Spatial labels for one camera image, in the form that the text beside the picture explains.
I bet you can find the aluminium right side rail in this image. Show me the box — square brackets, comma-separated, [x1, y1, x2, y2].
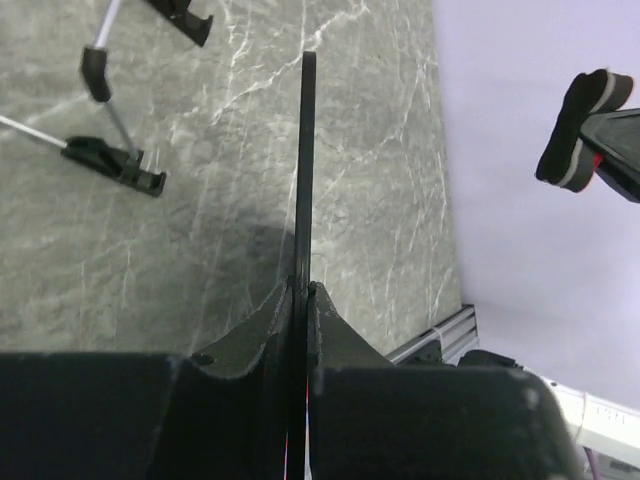
[387, 305, 479, 365]

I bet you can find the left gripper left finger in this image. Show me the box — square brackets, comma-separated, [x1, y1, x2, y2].
[1, 284, 292, 479]

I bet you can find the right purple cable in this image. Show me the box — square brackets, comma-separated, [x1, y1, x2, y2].
[582, 447, 604, 480]

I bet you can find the red black eraser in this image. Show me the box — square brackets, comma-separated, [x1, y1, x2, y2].
[535, 68, 634, 193]

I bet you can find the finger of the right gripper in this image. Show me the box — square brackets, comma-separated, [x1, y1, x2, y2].
[580, 108, 640, 203]

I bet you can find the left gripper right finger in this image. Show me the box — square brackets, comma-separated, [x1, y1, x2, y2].
[308, 284, 582, 479]

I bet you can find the white whiteboard black frame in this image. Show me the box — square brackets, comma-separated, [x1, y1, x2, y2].
[286, 51, 317, 480]

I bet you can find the metal wire whiteboard stand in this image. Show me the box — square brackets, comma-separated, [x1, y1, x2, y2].
[1, 1, 215, 196]

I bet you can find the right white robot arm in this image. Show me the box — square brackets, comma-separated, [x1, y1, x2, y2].
[458, 109, 639, 465]

